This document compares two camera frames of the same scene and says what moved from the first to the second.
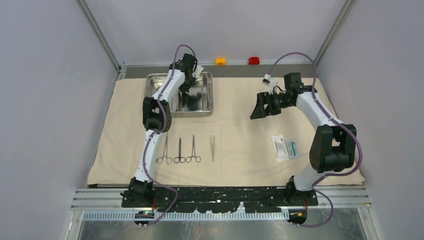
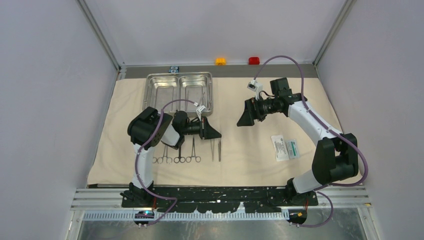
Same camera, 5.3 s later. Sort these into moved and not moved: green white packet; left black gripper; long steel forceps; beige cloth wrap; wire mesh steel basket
Moved: left black gripper
Not moved: long steel forceps; wire mesh steel basket; beige cloth wrap; green white packet
